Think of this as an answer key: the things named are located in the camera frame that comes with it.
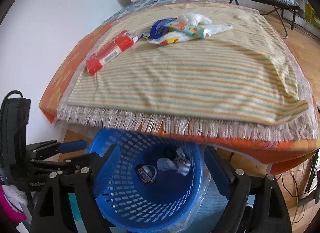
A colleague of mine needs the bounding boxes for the Snickers wrapper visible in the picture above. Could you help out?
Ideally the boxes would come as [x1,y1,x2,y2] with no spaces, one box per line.
[135,164,158,184]

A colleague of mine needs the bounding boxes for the dark blue snack wrapper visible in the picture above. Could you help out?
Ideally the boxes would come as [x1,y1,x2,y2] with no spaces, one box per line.
[142,18,176,39]

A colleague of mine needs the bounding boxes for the white tissue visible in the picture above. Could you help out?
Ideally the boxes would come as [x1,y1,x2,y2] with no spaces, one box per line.
[176,12,212,25]

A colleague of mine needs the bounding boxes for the blue plastic basket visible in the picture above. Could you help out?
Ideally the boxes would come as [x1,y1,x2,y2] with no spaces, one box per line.
[88,129,203,232]

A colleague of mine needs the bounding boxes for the crumpled paper in basket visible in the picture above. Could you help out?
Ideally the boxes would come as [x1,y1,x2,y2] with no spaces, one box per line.
[157,147,191,176]

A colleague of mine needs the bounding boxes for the red tissue pack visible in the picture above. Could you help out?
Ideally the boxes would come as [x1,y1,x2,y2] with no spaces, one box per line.
[86,30,142,75]

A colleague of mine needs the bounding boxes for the striped yellow towel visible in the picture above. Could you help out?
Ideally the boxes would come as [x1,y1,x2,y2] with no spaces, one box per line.
[56,1,318,141]

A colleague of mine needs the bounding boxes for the colourful white wrapper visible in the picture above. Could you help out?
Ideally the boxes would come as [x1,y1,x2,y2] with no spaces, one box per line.
[147,31,196,45]

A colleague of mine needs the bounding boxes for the teal orange-print tube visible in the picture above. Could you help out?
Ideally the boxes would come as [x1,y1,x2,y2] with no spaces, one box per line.
[164,21,212,38]

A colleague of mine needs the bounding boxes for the white flat wrapper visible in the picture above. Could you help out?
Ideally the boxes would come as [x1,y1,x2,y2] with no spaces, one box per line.
[206,24,233,36]

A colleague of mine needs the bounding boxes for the blue checked bed sheet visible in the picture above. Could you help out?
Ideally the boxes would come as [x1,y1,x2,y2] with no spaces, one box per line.
[103,0,215,24]

